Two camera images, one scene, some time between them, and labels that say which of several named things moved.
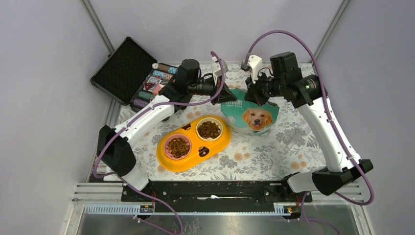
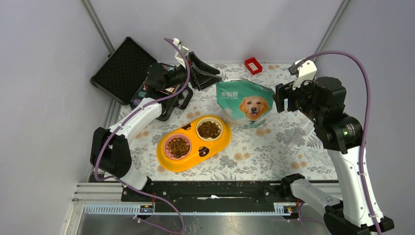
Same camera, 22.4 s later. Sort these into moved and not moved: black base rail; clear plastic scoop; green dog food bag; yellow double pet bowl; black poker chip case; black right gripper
Moved: black right gripper; green dog food bag
Not moved: clear plastic scoop; black poker chip case; black base rail; yellow double pet bowl
